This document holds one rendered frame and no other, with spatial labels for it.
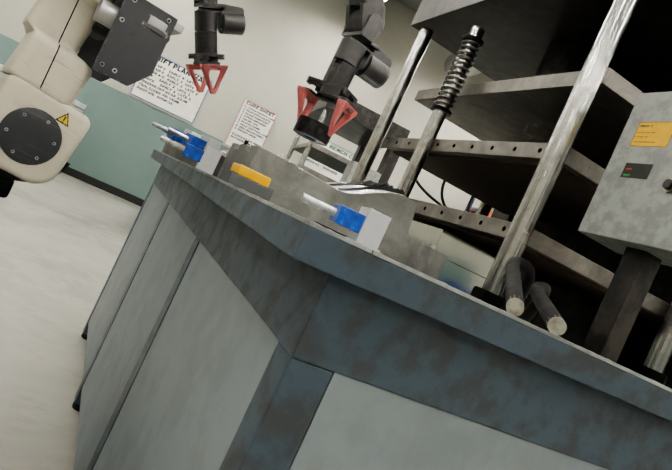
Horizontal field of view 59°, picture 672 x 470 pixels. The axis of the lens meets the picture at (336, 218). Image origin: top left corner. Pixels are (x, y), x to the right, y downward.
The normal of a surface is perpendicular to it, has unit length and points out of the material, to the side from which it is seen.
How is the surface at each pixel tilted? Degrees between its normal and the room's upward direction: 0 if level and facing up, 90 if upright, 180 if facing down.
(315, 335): 90
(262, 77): 90
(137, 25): 90
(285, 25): 90
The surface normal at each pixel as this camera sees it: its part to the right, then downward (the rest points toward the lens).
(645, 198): -0.84, -0.40
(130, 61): 0.52, 0.22
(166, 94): 0.25, 0.09
